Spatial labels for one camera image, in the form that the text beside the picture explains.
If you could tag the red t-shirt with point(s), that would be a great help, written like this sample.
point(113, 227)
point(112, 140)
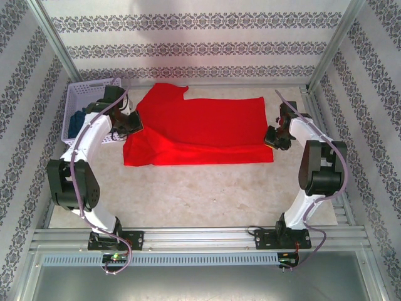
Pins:
point(203, 125)

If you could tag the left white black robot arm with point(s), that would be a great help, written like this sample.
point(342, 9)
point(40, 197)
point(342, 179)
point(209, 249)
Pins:
point(91, 138)

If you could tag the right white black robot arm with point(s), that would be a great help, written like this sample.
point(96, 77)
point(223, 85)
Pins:
point(300, 131)

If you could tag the dark blue cloth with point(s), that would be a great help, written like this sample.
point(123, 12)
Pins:
point(76, 123)

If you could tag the pale perforated plastic basket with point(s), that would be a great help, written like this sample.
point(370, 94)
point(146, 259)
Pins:
point(84, 91)

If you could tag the small black controller board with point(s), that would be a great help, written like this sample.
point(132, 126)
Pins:
point(288, 259)
point(114, 258)

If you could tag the grey sheet metal panel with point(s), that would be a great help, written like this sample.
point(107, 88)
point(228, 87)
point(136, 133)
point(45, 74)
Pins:
point(200, 285)

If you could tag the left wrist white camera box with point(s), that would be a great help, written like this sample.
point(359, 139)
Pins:
point(127, 106)

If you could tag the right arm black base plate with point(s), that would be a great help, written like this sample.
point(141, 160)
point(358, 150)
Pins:
point(266, 239)

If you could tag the aluminium frame post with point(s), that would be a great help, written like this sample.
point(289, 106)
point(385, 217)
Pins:
point(336, 47)
point(61, 50)

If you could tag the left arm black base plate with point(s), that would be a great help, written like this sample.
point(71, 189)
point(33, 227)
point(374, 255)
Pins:
point(136, 239)

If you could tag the long aluminium mounting rail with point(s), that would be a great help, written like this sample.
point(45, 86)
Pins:
point(200, 238)

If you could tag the slanted aluminium frame strut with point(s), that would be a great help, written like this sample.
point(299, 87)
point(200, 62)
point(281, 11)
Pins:
point(372, 276)
point(29, 276)

